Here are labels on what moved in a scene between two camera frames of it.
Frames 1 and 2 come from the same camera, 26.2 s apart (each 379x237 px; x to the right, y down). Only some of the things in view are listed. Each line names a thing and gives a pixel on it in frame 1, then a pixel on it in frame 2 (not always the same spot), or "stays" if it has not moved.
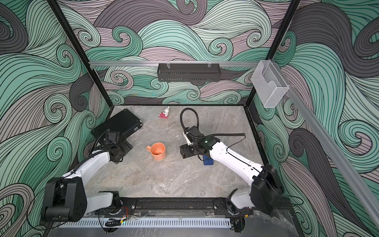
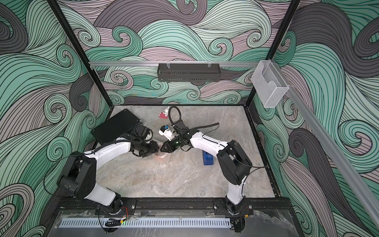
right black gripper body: (189, 150) → (176, 142)
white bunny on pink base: (164, 114) stays
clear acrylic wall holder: (269, 83) stays
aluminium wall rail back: (104, 63) stays
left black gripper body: (125, 148) → (146, 149)
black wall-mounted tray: (189, 72) stays
